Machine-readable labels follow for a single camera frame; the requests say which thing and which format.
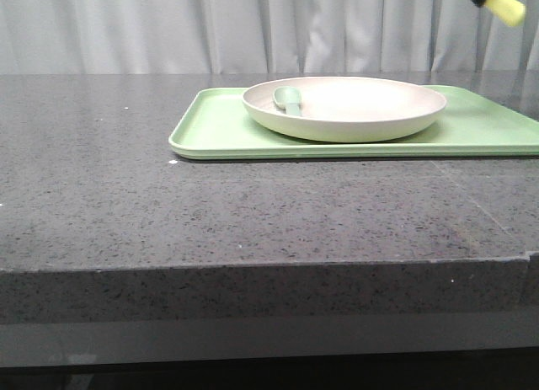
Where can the beige round plate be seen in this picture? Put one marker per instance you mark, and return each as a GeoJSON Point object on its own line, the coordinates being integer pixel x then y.
{"type": "Point", "coordinates": [346, 109]}

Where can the yellow plastic fork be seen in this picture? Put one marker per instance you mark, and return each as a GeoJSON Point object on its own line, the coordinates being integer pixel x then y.
{"type": "Point", "coordinates": [511, 12]}

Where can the light green tray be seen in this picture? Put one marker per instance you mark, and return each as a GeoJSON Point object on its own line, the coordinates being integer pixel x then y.
{"type": "Point", "coordinates": [217, 127]}

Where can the mint green spoon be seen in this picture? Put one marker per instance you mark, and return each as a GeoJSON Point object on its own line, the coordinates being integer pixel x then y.
{"type": "Point", "coordinates": [288, 99]}

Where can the white curtain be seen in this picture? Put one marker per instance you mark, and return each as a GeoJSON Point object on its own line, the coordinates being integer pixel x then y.
{"type": "Point", "coordinates": [260, 36]}

